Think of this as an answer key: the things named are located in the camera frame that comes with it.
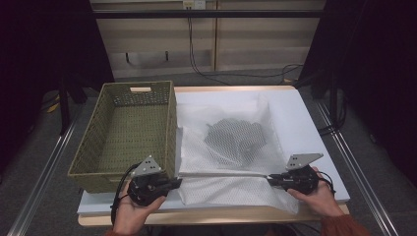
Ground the black horizontal metal bar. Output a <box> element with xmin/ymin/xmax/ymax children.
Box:
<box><xmin>92</xmin><ymin>9</ymin><xmax>324</xmax><ymax>19</ymax></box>

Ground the person's left hand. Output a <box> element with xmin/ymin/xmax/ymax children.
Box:
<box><xmin>112</xmin><ymin>183</ymin><xmax>166</xmax><ymax>236</ymax></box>

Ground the black wall cable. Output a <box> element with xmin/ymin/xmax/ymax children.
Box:
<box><xmin>187</xmin><ymin>16</ymin><xmax>304</xmax><ymax>87</ymax></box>

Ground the white mesh laundry bag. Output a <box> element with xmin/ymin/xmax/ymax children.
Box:
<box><xmin>176</xmin><ymin>94</ymin><xmax>300</xmax><ymax>214</ymax></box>

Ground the left hand-held gripper cable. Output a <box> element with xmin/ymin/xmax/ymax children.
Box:
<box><xmin>110</xmin><ymin>162</ymin><xmax>141</xmax><ymax>227</ymax></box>

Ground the black garment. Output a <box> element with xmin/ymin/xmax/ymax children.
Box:
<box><xmin>205</xmin><ymin>117</ymin><xmax>268</xmax><ymax>168</ymax></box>

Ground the metal floor rail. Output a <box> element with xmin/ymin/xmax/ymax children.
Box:
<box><xmin>6</xmin><ymin>104</ymin><xmax>87</xmax><ymax>236</ymax></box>
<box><xmin>316</xmin><ymin>101</ymin><xmax>399</xmax><ymax>236</ymax></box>

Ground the dark curtain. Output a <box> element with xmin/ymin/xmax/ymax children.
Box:
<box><xmin>296</xmin><ymin>0</ymin><xmax>417</xmax><ymax>188</ymax></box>
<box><xmin>0</xmin><ymin>0</ymin><xmax>115</xmax><ymax>175</ymax></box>

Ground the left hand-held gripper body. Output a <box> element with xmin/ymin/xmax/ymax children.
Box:
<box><xmin>127</xmin><ymin>155</ymin><xmax>175</xmax><ymax>207</ymax></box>

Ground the green woven basket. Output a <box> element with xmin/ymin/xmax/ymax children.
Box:
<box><xmin>67</xmin><ymin>81</ymin><xmax>178</xmax><ymax>195</ymax></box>

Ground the person's right hand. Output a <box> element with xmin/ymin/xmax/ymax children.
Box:
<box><xmin>287</xmin><ymin>166</ymin><xmax>345</xmax><ymax>218</ymax></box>

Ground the white wall socket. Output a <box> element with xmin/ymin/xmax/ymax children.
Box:
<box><xmin>182</xmin><ymin>0</ymin><xmax>207</xmax><ymax>10</ymax></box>

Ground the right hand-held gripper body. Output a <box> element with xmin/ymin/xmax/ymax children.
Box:
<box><xmin>278</xmin><ymin>152</ymin><xmax>324</xmax><ymax>195</ymax></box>

